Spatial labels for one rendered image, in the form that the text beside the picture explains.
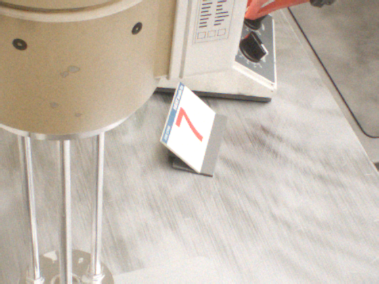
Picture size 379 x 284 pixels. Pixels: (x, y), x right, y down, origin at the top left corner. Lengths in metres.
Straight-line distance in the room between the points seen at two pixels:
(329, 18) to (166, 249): 0.98
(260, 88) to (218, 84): 0.05
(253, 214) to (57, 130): 0.50
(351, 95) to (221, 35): 1.19
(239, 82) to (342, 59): 0.72
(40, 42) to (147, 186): 0.53
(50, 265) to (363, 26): 1.21
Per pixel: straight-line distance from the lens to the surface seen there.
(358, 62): 1.63
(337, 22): 1.70
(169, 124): 0.86
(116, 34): 0.34
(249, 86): 0.93
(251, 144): 0.90
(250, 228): 0.83
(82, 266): 0.59
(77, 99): 0.35
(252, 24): 0.97
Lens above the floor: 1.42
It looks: 49 degrees down
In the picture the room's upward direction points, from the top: 8 degrees clockwise
